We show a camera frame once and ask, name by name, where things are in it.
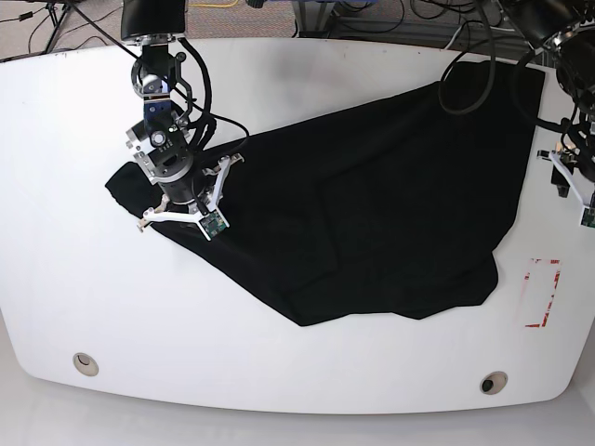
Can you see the red tape rectangle marking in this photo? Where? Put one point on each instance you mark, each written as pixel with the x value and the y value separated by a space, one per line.
pixel 538 291

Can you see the table cable grommet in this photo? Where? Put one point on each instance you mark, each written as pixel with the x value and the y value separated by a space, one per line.
pixel 493 383
pixel 85 364

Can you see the right table cable grommet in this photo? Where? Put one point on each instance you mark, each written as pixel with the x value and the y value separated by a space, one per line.
pixel 493 383

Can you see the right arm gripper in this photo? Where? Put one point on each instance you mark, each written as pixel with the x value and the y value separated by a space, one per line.
pixel 190 194

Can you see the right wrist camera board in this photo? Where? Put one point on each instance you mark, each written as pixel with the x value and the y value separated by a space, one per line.
pixel 213 224

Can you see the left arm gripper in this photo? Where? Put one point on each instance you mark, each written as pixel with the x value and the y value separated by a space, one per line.
pixel 581 176

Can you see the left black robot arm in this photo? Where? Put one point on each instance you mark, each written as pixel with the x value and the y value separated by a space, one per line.
pixel 555 28

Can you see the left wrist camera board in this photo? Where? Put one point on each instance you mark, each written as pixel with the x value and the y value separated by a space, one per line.
pixel 587 218

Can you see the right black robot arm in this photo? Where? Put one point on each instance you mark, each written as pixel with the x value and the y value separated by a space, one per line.
pixel 168 144

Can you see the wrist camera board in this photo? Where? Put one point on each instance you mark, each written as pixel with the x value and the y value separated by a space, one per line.
pixel 213 224
pixel 587 218

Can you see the left table cable grommet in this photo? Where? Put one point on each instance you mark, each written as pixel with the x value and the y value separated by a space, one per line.
pixel 85 364

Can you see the black t-shirt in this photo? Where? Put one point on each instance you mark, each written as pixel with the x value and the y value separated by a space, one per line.
pixel 394 206

